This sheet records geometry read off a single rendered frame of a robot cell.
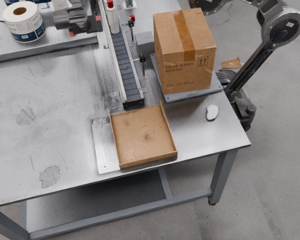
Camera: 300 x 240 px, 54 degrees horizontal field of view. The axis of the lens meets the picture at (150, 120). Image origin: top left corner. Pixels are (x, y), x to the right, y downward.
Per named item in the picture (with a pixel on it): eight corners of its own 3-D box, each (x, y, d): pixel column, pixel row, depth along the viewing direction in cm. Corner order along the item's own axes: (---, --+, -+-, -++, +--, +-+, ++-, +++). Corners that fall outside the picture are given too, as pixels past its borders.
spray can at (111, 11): (110, 30, 178) (104, -2, 161) (118, 28, 178) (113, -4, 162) (111, 35, 175) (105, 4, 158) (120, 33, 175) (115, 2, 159)
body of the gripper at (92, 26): (71, 19, 124) (67, 14, 117) (95, 15, 124) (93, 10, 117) (74, 35, 124) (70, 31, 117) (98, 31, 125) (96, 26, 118)
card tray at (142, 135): (109, 115, 146) (108, 111, 143) (160, 104, 149) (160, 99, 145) (120, 169, 129) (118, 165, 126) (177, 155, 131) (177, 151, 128)
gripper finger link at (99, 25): (86, 22, 132) (82, 16, 123) (102, 20, 133) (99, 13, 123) (89, 37, 133) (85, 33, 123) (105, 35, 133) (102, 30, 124)
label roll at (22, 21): (6, 41, 177) (-5, 20, 165) (22, 20, 188) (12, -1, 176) (37, 44, 174) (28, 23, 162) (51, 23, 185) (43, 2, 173)
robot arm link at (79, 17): (87, 22, 112) (85, 7, 111) (69, 25, 111) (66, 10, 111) (90, 27, 118) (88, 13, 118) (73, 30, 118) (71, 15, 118)
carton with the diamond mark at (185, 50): (155, 55, 167) (152, 13, 145) (196, 49, 168) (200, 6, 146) (163, 95, 150) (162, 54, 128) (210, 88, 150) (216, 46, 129)
